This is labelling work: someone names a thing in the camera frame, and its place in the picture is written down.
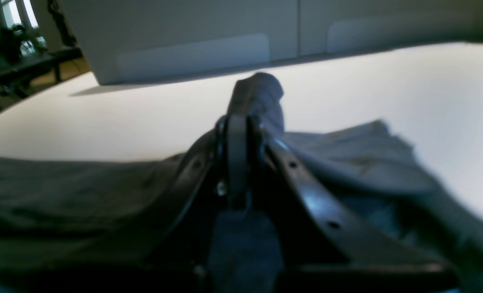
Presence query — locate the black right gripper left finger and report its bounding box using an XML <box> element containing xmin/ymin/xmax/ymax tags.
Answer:
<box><xmin>35</xmin><ymin>116</ymin><xmax>248</xmax><ymax>293</ymax></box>

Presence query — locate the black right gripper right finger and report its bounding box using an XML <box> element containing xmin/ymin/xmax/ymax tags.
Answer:
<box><xmin>248</xmin><ymin>116</ymin><xmax>457</xmax><ymax>293</ymax></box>

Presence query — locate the grey T-shirt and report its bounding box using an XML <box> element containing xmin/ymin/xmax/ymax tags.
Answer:
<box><xmin>0</xmin><ymin>73</ymin><xmax>483</xmax><ymax>293</ymax></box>

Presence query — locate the black frame in background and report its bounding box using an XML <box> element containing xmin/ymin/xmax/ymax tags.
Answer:
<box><xmin>0</xmin><ymin>0</ymin><xmax>83</xmax><ymax>122</ymax></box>

